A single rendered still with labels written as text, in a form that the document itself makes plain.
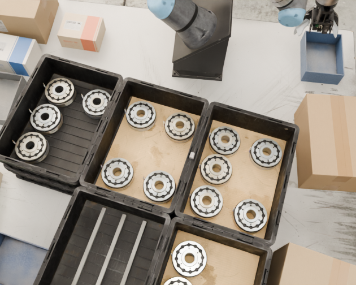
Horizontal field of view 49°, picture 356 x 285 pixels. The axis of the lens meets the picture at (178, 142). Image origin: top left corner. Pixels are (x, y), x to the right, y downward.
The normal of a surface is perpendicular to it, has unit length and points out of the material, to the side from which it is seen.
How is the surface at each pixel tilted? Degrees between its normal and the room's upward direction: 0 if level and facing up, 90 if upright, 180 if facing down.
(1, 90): 0
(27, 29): 90
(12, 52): 0
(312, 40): 90
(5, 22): 90
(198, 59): 90
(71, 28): 0
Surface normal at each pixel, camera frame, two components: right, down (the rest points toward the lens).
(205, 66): -0.10, 0.91
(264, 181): 0.01, -0.39
